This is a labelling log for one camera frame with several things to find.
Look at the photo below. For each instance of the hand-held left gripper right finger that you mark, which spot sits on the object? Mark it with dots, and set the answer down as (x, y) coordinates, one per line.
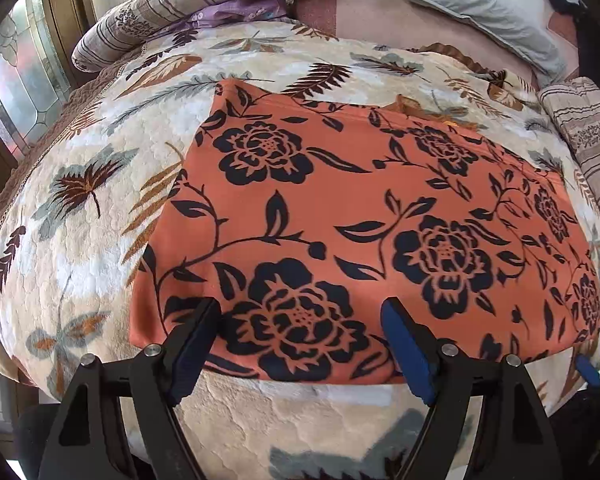
(411, 355)

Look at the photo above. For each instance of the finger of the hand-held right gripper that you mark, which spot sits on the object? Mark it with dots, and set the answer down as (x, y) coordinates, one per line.
(588, 368)

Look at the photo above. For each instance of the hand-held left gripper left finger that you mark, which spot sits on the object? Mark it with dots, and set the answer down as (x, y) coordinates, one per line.
(194, 352)

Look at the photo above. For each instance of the orange floral garment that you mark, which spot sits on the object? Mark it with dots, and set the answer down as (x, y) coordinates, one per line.
(370, 220)

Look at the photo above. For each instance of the person's dark clothing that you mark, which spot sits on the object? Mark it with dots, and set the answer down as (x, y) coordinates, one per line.
(580, 435)

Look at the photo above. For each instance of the leaf printed blanket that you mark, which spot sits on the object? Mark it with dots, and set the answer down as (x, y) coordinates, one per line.
(95, 240)

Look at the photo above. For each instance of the striped floral cushion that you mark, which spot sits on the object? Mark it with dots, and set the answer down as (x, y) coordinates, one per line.
(590, 135)

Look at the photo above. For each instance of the stained glass door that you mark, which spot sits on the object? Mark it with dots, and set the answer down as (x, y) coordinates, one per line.
(15, 75)

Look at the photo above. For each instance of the black garment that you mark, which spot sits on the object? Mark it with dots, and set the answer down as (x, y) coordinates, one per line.
(592, 35)

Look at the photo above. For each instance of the purple cloth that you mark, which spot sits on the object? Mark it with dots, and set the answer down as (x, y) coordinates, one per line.
(230, 12)

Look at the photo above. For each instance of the pink bed sheet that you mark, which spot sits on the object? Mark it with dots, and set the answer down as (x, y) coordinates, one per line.
(370, 10)

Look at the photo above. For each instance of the striped bolster cushion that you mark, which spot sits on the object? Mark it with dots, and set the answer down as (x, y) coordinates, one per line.
(190, 0)

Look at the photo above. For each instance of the grey pillow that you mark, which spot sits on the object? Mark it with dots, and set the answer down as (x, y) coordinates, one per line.
(485, 5)

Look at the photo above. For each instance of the wooden door frame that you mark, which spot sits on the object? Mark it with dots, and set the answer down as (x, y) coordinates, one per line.
(62, 0)

